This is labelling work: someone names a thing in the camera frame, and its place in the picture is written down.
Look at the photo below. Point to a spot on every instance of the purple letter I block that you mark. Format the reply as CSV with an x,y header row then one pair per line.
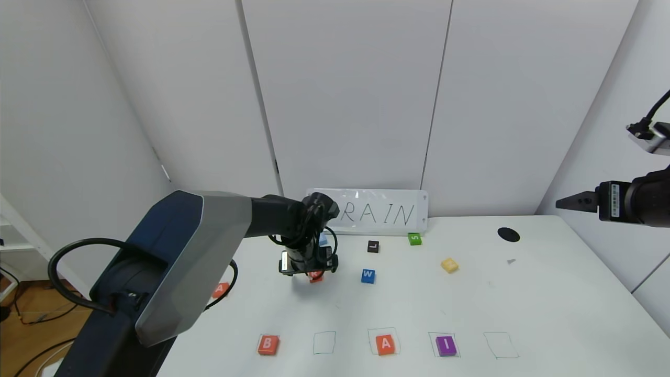
x,y
446,346

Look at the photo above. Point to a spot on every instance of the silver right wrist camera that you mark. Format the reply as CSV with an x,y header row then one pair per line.
x,y
651,137

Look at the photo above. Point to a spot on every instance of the orange letter B block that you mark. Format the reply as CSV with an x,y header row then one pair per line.
x,y
268,345

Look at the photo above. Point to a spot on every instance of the light blue letter block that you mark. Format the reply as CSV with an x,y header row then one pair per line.
x,y
323,240

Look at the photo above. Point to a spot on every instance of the orange letter R block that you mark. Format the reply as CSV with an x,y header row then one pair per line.
x,y
315,277

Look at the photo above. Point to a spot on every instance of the orange letter A block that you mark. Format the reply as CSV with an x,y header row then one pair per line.
x,y
386,345
220,289

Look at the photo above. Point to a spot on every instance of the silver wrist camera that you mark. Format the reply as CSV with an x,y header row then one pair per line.
x,y
651,137
285,262

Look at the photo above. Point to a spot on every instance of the black letter L block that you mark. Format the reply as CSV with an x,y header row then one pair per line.
x,y
372,247

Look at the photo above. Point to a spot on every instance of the white board reading BRAIN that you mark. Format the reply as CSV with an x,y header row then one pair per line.
x,y
382,201

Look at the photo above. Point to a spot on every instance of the green letter S block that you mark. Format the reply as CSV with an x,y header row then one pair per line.
x,y
414,239

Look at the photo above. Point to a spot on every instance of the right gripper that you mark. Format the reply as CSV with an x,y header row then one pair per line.
x,y
610,201

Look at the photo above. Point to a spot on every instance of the white metal shelf rack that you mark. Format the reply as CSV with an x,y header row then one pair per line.
x,y
26,233

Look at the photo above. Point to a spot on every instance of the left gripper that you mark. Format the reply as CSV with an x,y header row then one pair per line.
x,y
296,263

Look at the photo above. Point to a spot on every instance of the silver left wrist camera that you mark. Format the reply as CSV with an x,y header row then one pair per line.
x,y
285,262

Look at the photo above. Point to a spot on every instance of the black round table grommet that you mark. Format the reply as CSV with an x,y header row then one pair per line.
x,y
509,234

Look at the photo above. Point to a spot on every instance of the yellow letter N block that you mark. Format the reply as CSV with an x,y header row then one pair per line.
x,y
449,265

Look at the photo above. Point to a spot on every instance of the blue letter W block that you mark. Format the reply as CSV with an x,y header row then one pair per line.
x,y
368,276

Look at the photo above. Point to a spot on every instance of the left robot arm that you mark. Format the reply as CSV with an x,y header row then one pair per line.
x,y
188,262

